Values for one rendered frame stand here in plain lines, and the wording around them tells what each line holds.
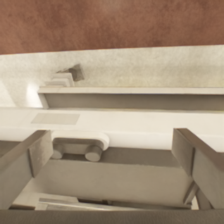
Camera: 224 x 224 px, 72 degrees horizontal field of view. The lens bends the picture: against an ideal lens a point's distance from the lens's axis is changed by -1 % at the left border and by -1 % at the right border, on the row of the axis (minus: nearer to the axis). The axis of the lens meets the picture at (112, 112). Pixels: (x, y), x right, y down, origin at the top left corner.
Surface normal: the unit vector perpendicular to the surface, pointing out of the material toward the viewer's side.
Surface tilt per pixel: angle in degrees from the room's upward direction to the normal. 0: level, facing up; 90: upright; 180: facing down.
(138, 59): 0
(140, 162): 90
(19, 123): 90
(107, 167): 0
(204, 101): 0
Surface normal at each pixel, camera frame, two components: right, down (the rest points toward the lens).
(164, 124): -0.07, -0.79
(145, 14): -0.12, 0.62
